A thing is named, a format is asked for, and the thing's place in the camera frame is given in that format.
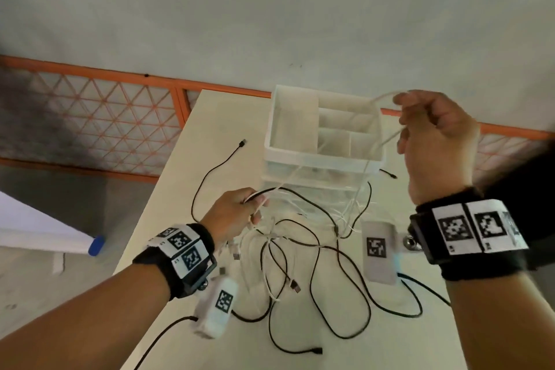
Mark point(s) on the person's left hand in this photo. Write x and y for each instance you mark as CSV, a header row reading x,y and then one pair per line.
x,y
225,213

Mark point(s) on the person's right hand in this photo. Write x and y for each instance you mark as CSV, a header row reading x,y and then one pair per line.
x,y
442,148

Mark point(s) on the person's left fingers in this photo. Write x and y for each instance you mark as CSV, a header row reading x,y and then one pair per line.
x,y
256,209

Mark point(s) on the person's right thumb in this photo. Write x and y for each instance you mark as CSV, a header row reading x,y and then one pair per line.
x,y
403,142

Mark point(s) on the person's left forearm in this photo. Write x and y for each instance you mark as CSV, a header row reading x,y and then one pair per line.
x,y
86,326

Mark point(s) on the person's right forearm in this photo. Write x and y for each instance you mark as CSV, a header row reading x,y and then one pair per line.
x,y
498,326

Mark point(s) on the white plastic drawer organizer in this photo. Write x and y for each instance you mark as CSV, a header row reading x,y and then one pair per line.
x,y
323,144

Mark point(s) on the black left wristband with markers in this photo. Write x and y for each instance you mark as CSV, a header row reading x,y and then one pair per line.
x,y
182,255

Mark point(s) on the black wristband with markers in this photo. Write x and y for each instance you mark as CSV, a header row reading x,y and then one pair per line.
x,y
182,255
468,231

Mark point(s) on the black right wristband with markers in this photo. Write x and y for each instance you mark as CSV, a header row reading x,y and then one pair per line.
x,y
468,231

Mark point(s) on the orange mesh fence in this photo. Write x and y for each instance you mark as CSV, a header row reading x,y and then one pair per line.
x,y
108,118

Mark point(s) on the white board with blue cap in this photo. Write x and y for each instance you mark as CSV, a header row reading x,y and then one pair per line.
x,y
39,226

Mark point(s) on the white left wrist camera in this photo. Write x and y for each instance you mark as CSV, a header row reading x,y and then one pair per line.
x,y
216,309

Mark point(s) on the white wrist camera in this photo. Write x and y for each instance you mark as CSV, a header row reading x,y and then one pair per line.
x,y
379,252
216,309

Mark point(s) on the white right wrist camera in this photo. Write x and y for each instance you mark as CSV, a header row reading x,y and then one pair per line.
x,y
379,252

